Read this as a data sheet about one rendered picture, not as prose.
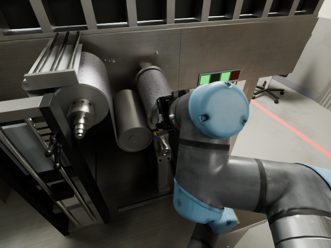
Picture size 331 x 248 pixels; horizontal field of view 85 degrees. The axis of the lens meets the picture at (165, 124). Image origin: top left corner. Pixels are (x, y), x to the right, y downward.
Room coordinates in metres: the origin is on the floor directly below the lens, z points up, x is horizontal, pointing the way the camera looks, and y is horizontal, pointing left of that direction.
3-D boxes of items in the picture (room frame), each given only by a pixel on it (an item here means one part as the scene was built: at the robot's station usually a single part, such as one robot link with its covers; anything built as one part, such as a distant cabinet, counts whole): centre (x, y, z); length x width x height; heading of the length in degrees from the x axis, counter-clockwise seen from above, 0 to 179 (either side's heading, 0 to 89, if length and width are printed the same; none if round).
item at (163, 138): (0.42, 0.01, 1.05); 0.06 x 0.05 x 0.31; 16
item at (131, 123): (0.56, 0.14, 1.17); 0.26 x 0.12 x 0.12; 16
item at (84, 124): (0.32, 0.21, 1.33); 0.06 x 0.03 x 0.03; 16
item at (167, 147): (0.39, 0.00, 1.18); 0.04 x 0.02 x 0.04; 106
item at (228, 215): (0.23, -0.15, 1.11); 0.11 x 0.08 x 0.09; 16
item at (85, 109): (0.38, 0.22, 1.33); 0.06 x 0.06 x 0.06; 16
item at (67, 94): (0.53, 0.27, 1.33); 0.25 x 0.14 x 0.14; 16
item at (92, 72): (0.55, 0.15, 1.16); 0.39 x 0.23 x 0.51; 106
